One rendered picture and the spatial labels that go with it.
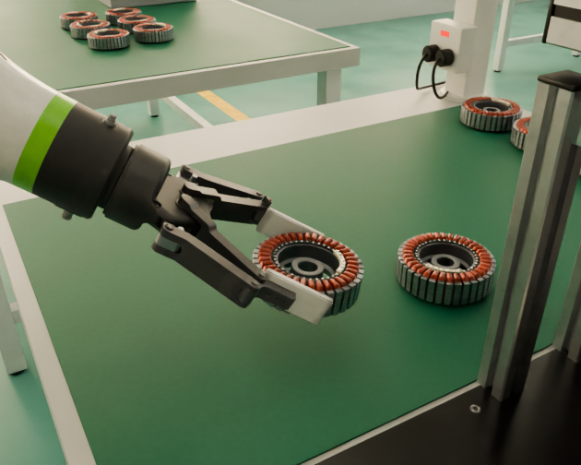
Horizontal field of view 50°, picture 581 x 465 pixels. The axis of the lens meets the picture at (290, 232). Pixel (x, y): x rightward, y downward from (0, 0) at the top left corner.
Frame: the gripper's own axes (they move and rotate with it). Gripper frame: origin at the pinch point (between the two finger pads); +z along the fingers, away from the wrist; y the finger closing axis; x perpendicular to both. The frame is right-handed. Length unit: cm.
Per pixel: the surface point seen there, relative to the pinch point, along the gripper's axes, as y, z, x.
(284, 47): -120, 3, -7
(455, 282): -3.4, 16.5, 4.7
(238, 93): -313, 18, -84
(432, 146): -50, 25, 6
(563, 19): 9.6, 1.0, 30.9
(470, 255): -9.2, 19.5, 6.3
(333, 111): -69, 11, -2
